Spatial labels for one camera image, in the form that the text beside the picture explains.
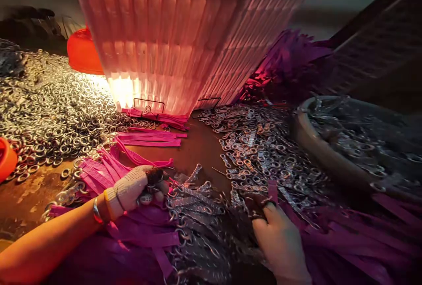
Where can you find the person's left hand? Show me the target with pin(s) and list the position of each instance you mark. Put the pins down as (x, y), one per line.
(130, 187)

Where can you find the person's right hand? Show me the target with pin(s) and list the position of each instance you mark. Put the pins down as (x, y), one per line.
(282, 245)

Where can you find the pile of flat metal clasps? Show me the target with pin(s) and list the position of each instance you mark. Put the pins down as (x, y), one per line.
(263, 153)

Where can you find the pile of metal rings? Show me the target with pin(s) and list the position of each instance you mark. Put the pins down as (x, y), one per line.
(56, 110)

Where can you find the orange plastic bowl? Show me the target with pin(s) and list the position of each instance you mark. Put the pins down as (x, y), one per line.
(6, 160)

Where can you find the metal basin of clasps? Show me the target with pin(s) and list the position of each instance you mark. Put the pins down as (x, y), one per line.
(359, 143)

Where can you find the red plastic basin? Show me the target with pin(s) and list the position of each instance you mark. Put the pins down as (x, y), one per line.
(82, 52)

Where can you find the tall stack of pink ribbed plastic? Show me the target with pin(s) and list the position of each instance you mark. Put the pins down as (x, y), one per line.
(184, 34)

